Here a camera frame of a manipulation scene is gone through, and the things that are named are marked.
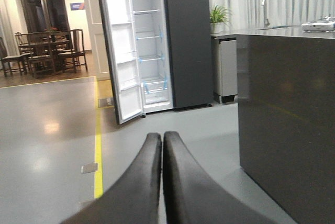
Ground white panelled room door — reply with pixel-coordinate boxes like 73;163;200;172
84;0;110;81

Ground white dishwasher cabinet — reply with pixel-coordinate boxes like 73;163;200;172
211;38;238;104

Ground grey stone kitchen counter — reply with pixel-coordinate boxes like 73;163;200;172
214;27;334;223

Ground green potted plant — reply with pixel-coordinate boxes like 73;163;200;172
210;5;231;33

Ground dark wooden dining chair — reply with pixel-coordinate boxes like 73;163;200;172
58;29;88;73
27;32;55;79
0;38;28;77

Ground dark floor label sign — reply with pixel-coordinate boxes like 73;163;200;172
98;97;114;108

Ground blue wall sign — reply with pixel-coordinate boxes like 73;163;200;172
70;2;85;10

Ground silver kitchen faucet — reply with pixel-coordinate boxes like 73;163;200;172
261;0;270;28

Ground dark grey side-by-side fridge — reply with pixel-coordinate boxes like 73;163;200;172
132;0;213;113

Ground clear fridge crisper drawer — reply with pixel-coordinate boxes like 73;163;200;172
142;77;169;105

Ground fridge door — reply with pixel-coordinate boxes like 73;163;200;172
101;0;144;125

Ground dark wooden dining table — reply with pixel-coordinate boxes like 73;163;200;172
18;39;70;78

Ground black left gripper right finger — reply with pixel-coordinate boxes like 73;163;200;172
163;131;274;223

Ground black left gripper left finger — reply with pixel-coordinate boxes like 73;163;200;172
62;133;162;223

